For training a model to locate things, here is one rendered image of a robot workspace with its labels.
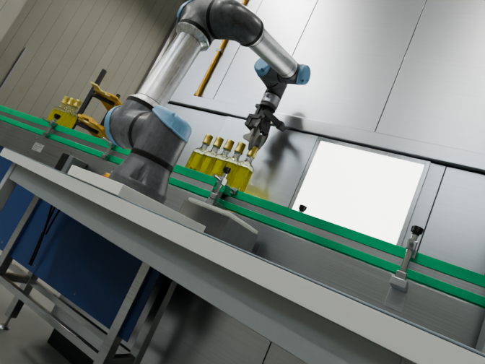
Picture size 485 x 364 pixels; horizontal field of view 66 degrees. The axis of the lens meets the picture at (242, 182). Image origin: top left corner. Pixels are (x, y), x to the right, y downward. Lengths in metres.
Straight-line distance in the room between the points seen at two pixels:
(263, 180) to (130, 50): 8.18
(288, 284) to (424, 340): 0.16
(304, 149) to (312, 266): 0.54
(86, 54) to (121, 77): 0.91
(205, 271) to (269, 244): 0.65
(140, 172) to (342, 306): 0.61
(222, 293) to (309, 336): 0.16
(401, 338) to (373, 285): 0.75
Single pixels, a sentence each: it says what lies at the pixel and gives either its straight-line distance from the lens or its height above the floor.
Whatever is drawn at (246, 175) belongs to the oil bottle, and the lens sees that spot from 1.44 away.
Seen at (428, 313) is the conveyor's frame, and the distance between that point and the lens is 1.17.
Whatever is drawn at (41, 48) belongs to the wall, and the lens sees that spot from 8.75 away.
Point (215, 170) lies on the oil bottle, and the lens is 1.49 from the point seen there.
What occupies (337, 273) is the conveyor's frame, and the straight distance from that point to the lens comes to 1.20.
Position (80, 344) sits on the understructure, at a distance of 1.54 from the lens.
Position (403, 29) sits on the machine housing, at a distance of 1.85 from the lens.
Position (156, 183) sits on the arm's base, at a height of 0.82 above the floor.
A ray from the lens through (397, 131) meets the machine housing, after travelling 1.56.
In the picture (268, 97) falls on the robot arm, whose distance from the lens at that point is 1.56.
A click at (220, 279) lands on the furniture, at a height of 0.69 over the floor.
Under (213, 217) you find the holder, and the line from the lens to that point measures 1.06.
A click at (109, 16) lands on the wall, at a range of 9.41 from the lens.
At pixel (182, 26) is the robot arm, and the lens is 1.21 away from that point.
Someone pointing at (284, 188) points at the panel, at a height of 1.07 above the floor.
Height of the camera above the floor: 0.74
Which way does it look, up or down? 11 degrees up
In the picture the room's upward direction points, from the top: 25 degrees clockwise
